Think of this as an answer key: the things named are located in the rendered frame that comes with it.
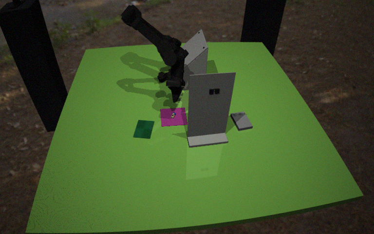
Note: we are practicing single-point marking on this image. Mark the magenta square zone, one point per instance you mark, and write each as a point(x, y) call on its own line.
point(179, 119)

